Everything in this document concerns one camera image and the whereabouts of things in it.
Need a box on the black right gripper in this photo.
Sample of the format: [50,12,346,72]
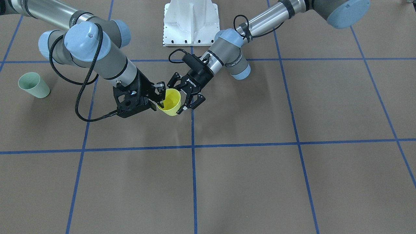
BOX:
[129,69,166,110]

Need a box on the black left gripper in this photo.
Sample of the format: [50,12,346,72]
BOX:
[167,54,214,114]

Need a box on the yellow cup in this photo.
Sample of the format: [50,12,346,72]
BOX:
[157,88,181,116]

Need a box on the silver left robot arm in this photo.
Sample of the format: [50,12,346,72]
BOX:
[167,0,370,115]

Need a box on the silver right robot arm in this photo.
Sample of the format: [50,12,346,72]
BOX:
[1,0,166,113]

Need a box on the green cup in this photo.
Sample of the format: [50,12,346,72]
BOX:
[18,72,50,99]

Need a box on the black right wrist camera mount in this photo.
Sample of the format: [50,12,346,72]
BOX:
[113,83,156,118]

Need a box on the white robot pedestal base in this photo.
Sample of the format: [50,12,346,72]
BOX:
[162,0,220,46]

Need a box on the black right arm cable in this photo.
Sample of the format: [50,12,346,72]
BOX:
[49,23,118,122]

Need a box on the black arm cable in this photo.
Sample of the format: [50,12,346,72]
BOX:
[168,15,285,64]
[49,23,118,122]

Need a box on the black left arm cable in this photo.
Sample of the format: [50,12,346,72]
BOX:
[168,15,285,64]

